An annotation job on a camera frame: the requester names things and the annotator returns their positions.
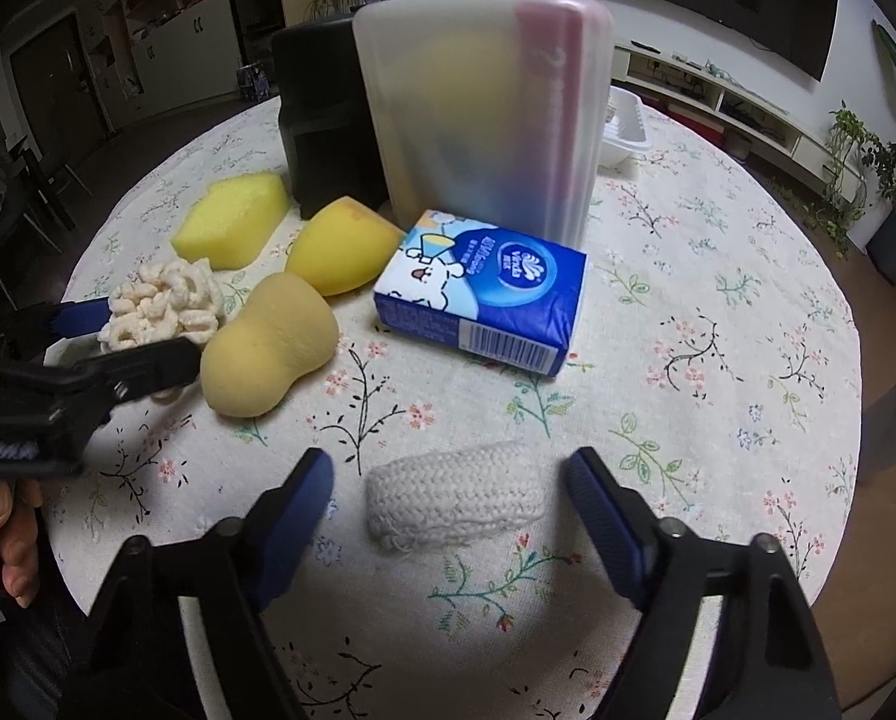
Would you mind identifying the yellow teardrop makeup sponge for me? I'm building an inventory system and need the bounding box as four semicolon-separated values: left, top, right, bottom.
284;196;407;298

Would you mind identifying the floral tablecloth round table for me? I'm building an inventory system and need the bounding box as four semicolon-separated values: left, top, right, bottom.
43;94;865;720

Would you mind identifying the white plastic basket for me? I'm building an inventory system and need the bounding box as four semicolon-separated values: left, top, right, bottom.
596;86;653;172

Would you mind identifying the blue tissue pack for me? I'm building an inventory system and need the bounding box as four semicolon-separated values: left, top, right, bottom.
373;209;590;378

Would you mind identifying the black cylindrical container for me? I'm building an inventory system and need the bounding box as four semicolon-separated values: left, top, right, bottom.
271;15;389;220

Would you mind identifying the dark dining chair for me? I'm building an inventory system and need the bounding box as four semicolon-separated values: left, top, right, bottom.
0;131;81;316

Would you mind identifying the tan gourd-shaped makeup sponge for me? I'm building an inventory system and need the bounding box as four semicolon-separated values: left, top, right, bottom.
200;272;340;419

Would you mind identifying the red storage box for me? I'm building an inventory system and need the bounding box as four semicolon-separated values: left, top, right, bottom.
669;103;726;143

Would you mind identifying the white television cabinet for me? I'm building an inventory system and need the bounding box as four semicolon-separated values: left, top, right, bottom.
613;41;869;203

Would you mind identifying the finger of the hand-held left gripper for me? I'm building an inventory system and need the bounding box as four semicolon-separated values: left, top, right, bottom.
65;336;203;422
43;297;113;362

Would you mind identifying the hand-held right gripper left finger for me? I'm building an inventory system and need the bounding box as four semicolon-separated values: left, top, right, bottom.
80;448;336;720

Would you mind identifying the cream knitted sock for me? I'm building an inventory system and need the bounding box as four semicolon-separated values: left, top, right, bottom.
364;441;546;554

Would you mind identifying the yellow rectangular sponge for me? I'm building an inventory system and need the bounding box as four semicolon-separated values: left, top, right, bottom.
172;172;290;271

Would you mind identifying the translucent plastic container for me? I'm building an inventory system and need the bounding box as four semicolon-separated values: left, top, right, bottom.
352;0;616;245

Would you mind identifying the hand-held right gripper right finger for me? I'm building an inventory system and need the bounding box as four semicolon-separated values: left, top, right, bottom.
564;446;843;720

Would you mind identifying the white wall cabinet unit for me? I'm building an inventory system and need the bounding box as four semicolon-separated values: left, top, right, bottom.
5;0;284;136

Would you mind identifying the cream chenille scrunchie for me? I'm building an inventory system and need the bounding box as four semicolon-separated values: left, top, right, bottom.
98;256;220;400

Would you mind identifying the person's left hand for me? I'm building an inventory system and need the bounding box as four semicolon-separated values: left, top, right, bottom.
0;476;45;610

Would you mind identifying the trailing plant on white stand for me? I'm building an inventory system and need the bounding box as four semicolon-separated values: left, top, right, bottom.
826;101;896;256

